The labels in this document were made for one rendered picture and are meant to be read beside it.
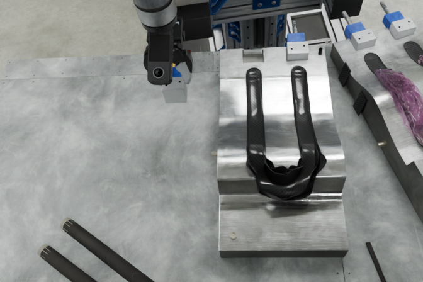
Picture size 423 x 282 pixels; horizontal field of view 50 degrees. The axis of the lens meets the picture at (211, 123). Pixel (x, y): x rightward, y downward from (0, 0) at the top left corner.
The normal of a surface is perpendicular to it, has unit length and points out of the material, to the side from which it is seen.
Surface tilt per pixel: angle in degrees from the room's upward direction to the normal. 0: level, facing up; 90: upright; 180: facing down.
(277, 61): 0
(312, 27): 0
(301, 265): 0
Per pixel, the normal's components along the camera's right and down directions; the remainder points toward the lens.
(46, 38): -0.09, -0.51
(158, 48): -0.12, -0.04
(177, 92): -0.02, 0.86
